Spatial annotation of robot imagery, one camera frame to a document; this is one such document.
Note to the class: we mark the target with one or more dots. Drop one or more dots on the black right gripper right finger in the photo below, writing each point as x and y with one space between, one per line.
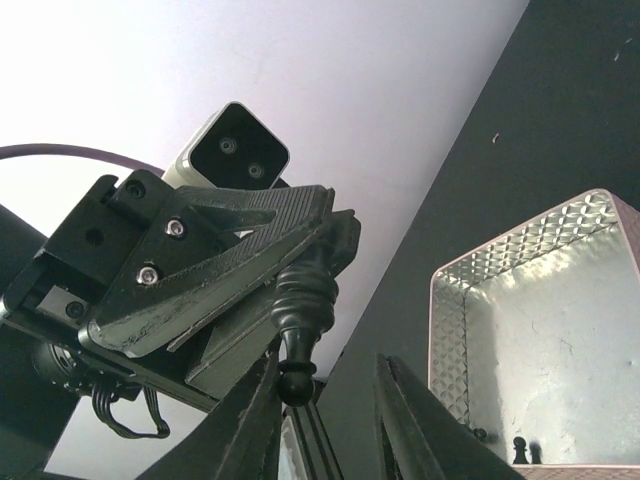
418 438

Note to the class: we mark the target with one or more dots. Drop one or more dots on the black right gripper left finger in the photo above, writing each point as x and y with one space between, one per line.
239 439

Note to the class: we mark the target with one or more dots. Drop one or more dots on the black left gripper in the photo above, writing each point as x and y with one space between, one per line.
139 267

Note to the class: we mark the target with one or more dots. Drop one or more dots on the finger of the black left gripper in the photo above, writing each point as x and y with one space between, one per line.
244 332

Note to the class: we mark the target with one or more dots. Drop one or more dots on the black chess bishop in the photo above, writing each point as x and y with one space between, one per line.
302 311

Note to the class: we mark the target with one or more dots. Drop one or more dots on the pink metal tin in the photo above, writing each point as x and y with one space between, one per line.
536 334

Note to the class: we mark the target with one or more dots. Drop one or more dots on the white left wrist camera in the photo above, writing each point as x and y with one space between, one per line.
233 149

